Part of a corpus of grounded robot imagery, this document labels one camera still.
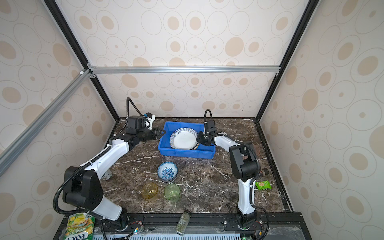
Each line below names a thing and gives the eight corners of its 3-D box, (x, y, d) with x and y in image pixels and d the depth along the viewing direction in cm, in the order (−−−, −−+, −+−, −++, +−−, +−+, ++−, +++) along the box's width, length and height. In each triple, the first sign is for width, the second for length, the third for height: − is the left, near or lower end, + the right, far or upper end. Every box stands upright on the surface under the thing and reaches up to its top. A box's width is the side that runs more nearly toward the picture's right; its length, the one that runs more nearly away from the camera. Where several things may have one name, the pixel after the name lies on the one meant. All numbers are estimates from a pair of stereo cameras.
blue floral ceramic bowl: (158, 185, 88) (155, 180, 82) (161, 167, 95) (158, 161, 89) (177, 185, 88) (176, 180, 82) (178, 167, 95) (177, 161, 89)
